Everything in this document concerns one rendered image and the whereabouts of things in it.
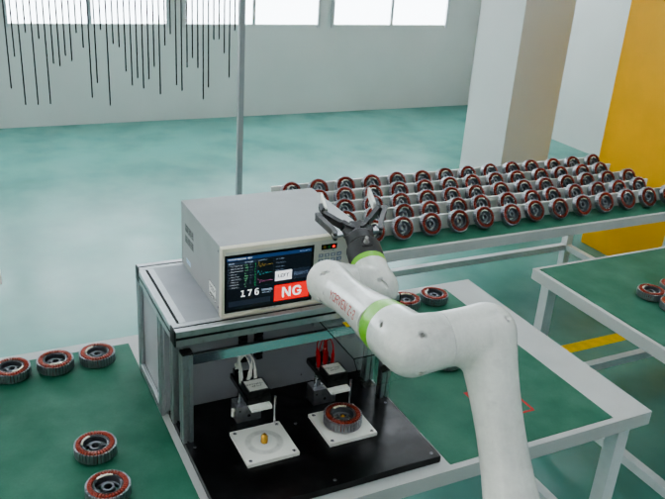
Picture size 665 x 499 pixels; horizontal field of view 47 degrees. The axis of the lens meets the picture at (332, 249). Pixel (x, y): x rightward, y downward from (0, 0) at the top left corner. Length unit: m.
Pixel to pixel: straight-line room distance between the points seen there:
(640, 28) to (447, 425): 3.78
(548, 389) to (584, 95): 6.22
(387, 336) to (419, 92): 8.39
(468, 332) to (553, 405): 1.13
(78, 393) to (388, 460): 0.96
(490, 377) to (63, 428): 1.30
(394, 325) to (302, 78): 7.60
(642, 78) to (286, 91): 4.50
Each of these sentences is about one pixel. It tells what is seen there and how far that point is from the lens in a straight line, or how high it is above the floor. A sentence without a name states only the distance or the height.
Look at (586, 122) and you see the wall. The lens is 8.61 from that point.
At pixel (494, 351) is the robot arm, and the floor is 1.38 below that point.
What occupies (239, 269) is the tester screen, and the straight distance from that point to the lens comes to 2.04.
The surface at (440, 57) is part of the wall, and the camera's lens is 9.83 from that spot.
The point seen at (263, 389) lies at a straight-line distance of 2.15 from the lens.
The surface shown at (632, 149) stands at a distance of 5.66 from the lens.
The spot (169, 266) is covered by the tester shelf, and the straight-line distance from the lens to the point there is 2.39.
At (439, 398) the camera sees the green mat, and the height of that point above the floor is 0.75.
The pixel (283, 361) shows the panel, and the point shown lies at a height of 0.86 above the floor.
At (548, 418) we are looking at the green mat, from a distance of 2.52.
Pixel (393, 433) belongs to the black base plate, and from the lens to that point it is 2.29.
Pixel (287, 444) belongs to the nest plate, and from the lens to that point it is 2.19.
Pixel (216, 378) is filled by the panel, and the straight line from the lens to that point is 2.33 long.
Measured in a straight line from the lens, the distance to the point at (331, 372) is 2.24.
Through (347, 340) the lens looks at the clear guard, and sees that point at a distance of 2.12.
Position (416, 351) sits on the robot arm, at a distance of 1.43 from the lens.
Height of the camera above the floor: 2.13
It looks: 23 degrees down
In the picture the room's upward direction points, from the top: 4 degrees clockwise
